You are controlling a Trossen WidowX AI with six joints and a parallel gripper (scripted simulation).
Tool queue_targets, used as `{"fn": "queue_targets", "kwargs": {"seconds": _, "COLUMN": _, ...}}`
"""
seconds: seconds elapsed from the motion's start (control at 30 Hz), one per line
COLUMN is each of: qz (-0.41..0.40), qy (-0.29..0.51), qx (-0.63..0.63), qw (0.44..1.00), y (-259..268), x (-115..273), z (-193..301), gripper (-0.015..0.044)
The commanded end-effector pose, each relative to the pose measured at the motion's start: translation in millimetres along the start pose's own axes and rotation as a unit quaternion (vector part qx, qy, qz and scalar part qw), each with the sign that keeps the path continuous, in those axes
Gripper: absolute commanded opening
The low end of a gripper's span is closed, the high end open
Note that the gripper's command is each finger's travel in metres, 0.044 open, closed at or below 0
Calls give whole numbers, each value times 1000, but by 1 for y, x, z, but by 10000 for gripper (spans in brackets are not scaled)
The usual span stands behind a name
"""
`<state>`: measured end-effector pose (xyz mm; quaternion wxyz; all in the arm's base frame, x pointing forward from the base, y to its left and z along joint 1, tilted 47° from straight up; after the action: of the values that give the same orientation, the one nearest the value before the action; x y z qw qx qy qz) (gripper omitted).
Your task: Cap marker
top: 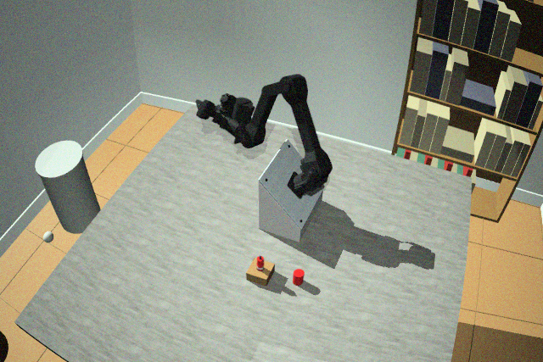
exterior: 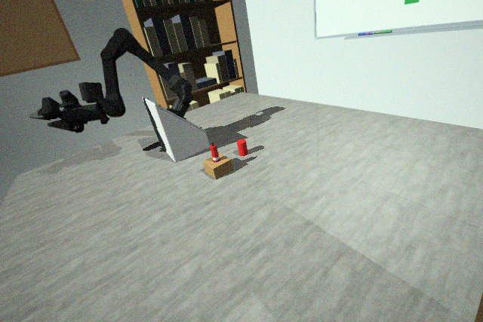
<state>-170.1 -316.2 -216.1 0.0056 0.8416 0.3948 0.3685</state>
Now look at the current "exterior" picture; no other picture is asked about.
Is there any tan wooden block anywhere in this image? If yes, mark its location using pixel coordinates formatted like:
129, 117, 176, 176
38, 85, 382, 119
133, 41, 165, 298
203, 153, 233, 179

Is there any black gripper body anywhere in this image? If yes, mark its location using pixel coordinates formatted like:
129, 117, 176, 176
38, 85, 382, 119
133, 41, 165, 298
42, 97, 88, 133

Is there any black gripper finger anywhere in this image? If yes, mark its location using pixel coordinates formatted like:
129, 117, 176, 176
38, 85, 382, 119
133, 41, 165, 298
29, 108, 50, 121
48, 120, 73, 131

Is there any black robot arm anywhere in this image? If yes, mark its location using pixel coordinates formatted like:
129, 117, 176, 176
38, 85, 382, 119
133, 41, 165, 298
59, 28, 193, 124

